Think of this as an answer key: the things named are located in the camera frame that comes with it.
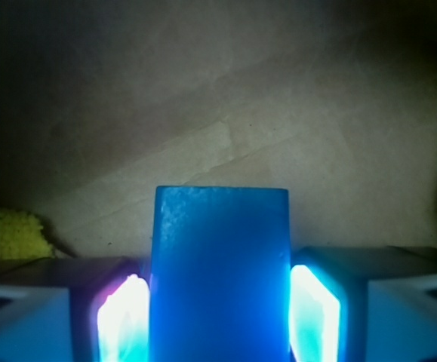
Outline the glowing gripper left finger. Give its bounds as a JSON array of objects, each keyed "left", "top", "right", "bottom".
[{"left": 0, "top": 257, "right": 149, "bottom": 361}]

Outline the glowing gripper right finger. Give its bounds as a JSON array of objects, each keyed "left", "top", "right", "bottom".
[{"left": 289, "top": 247, "right": 437, "bottom": 361}]

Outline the blue rectangular block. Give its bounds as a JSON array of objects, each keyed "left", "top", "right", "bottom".
[{"left": 149, "top": 186, "right": 291, "bottom": 361}]

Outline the yellow microfiber cloth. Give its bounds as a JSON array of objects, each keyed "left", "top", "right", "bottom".
[{"left": 0, "top": 208, "right": 54, "bottom": 261}]

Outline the brown paper bag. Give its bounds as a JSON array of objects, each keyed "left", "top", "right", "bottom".
[{"left": 0, "top": 1, "right": 437, "bottom": 256}]

